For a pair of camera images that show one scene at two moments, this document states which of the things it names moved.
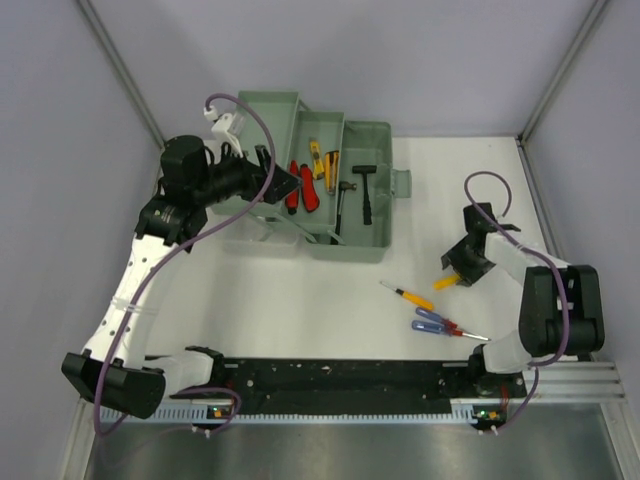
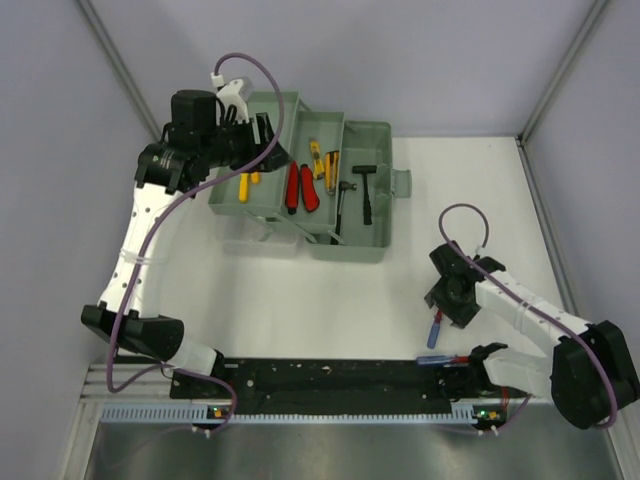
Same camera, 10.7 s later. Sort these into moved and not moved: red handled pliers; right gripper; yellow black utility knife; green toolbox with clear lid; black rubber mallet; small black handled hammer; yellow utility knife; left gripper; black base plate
Moved: right gripper; left gripper
Not moved: green toolbox with clear lid; small black handled hammer; red handled pliers; black rubber mallet; yellow utility knife; yellow black utility knife; black base plate
